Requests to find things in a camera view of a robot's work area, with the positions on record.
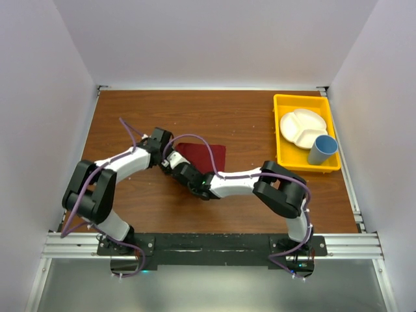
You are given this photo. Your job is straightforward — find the dark red cloth napkin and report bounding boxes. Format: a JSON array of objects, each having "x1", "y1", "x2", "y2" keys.
[{"x1": 175, "y1": 142, "x2": 226, "y2": 174}]

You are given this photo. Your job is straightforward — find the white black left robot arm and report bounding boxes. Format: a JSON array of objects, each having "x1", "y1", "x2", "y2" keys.
[{"x1": 61, "y1": 127, "x2": 173, "y2": 255}]

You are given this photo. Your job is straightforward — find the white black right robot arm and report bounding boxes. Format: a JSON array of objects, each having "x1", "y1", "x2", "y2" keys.
[{"x1": 161, "y1": 160, "x2": 313, "y2": 255}]

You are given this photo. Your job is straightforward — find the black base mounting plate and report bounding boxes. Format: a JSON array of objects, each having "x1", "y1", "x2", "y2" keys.
[{"x1": 96, "y1": 233, "x2": 328, "y2": 277}]

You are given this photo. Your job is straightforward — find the yellow plastic tray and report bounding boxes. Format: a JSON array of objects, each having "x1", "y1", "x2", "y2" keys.
[{"x1": 273, "y1": 94, "x2": 341, "y2": 173}]

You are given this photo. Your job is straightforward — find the white divided plate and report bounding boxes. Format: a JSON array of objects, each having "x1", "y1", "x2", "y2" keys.
[{"x1": 279, "y1": 109, "x2": 328, "y2": 150}]

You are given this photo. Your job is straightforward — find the blue plastic cup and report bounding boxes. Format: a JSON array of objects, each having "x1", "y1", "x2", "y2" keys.
[{"x1": 307, "y1": 135, "x2": 339, "y2": 165}]

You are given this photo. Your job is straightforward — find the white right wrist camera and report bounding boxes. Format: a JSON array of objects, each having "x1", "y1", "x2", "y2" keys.
[{"x1": 161, "y1": 151, "x2": 189, "y2": 170}]

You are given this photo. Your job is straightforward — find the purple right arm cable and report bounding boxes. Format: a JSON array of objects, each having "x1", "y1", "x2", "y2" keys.
[{"x1": 161, "y1": 134, "x2": 313, "y2": 280}]

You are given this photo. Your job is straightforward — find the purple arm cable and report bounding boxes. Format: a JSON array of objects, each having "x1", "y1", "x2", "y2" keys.
[
  {"x1": 161, "y1": 134, "x2": 313, "y2": 280},
  {"x1": 60, "y1": 117, "x2": 147, "y2": 280}
]

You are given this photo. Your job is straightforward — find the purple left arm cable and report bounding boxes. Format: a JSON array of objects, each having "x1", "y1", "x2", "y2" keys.
[{"x1": 60, "y1": 117, "x2": 147, "y2": 280}]

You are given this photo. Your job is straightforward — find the aluminium frame rail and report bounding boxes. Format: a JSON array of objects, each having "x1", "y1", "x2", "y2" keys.
[{"x1": 41, "y1": 233, "x2": 384, "y2": 259}]

